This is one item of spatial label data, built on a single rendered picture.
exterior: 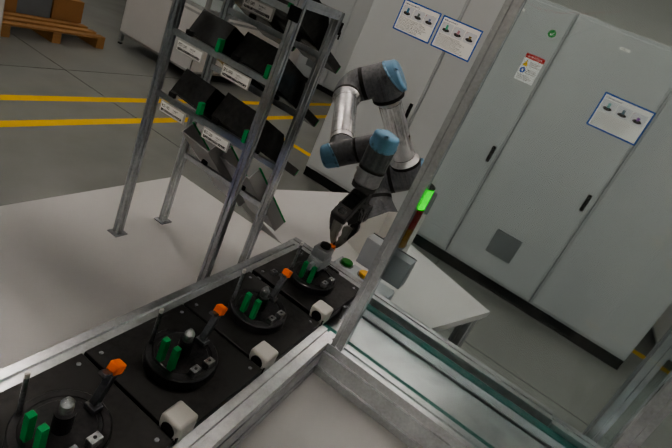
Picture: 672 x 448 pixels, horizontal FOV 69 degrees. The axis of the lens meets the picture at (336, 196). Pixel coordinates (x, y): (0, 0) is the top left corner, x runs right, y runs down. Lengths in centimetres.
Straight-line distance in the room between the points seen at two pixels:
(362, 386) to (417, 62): 347
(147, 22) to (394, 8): 362
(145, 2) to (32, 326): 614
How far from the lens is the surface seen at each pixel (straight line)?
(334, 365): 125
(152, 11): 699
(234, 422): 99
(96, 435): 87
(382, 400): 124
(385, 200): 190
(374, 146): 128
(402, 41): 444
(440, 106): 429
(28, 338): 120
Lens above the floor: 169
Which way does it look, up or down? 21 degrees down
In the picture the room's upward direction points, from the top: 24 degrees clockwise
